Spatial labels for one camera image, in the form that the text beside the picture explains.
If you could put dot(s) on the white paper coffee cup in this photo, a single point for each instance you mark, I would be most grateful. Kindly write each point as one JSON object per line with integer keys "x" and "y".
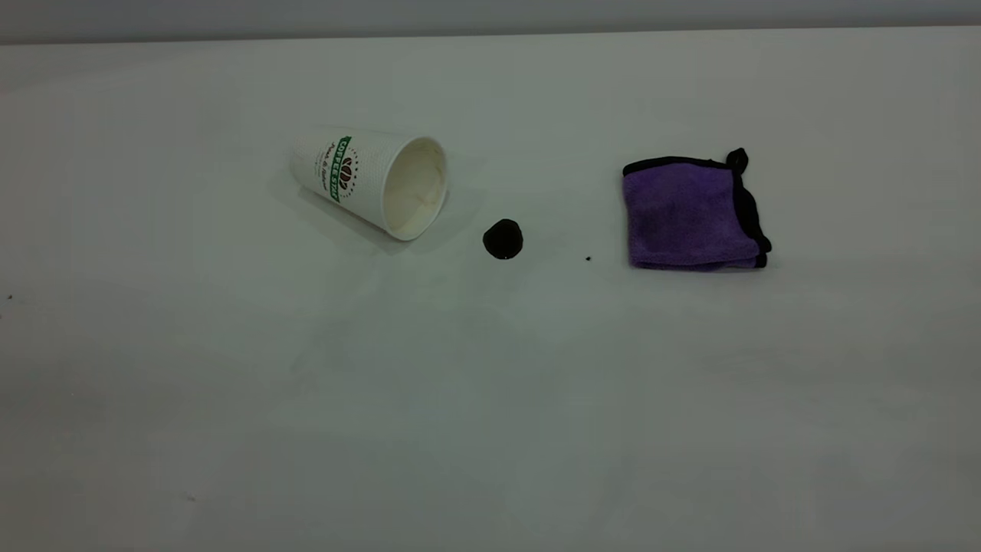
{"x": 368, "y": 176}

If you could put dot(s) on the black liquid spill blob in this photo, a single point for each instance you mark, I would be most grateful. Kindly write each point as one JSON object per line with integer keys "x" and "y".
{"x": 503, "y": 239}

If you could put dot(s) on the purple cloth with black trim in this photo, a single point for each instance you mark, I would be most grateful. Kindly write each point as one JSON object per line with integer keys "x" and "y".
{"x": 682, "y": 215}

